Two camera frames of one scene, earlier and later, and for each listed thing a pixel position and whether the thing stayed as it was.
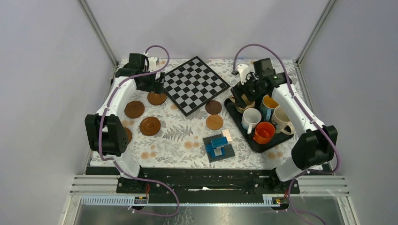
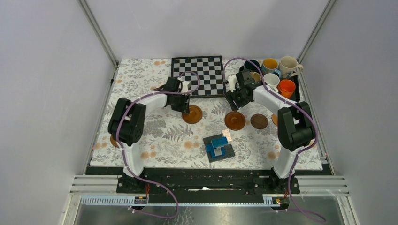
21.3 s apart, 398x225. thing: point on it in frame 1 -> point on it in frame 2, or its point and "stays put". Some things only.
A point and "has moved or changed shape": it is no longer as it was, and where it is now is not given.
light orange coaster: [214, 122] -> [274, 118]
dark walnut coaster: [213, 107] -> [259, 121]
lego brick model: [217, 146] stays put
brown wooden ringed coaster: [150, 126] -> [234, 121]
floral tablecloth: [161, 134] stays put
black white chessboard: [192, 84] has moved or changed shape
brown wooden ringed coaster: [156, 98] has moved or changed shape
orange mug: [264, 132] has moved or changed shape
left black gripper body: [149, 85] -> [180, 102]
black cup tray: [279, 138] -> [295, 97]
